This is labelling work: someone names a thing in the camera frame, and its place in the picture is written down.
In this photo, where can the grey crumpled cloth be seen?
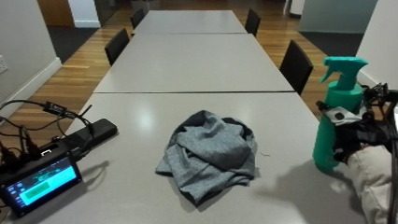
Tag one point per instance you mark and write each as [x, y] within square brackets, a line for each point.
[213, 152]

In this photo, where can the black touchscreen display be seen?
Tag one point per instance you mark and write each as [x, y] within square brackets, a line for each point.
[39, 185]

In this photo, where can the black rectangular box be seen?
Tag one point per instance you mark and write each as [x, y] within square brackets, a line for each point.
[93, 132]

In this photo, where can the white marker cube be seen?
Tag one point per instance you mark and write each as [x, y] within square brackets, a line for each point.
[344, 115]

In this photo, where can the green spray bottle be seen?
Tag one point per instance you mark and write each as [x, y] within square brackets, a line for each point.
[342, 93]

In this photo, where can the black chair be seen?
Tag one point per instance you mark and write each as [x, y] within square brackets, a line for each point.
[117, 45]
[252, 21]
[296, 66]
[137, 18]

